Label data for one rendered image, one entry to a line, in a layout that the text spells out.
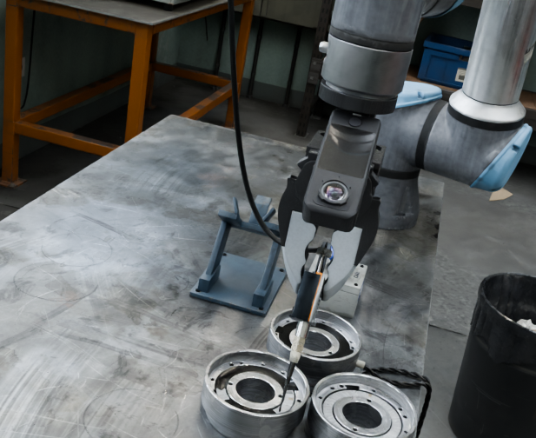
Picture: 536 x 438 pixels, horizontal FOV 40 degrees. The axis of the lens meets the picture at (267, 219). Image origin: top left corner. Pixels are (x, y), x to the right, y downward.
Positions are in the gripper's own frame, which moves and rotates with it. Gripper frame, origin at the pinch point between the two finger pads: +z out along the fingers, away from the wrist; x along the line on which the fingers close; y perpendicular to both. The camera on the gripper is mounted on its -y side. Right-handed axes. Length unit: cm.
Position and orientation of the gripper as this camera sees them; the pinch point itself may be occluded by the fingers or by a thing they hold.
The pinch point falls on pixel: (312, 288)
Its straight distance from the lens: 73.0
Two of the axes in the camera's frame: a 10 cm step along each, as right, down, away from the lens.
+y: 2.4, -3.7, 9.0
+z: -1.7, 9.0, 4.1
